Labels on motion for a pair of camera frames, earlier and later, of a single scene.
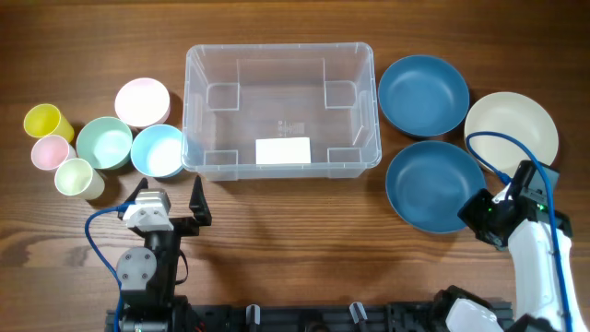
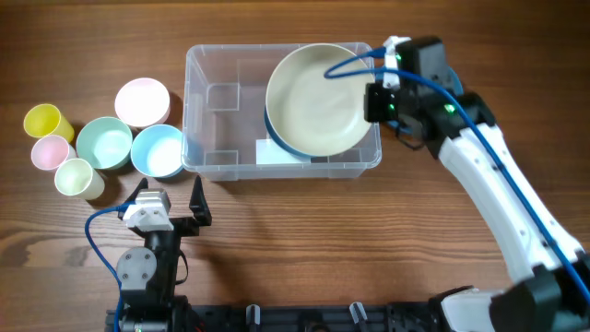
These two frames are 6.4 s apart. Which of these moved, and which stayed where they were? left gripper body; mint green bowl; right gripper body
Moved: right gripper body
Stayed: mint green bowl; left gripper body
